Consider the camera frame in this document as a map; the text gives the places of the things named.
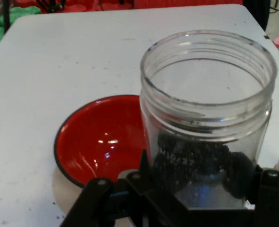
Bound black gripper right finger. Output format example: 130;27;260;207
247;165;279;227

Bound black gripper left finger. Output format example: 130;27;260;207
59;148;190;227

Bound black seeds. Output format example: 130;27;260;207
151;131;255;201

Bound clear plastic jar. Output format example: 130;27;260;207
139;29;278;211

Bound red bowl black rim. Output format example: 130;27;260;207
53;94;147;189

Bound black cylindrical object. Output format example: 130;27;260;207
243;0;272;32

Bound green foam block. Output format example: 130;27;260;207
0;6;41;57

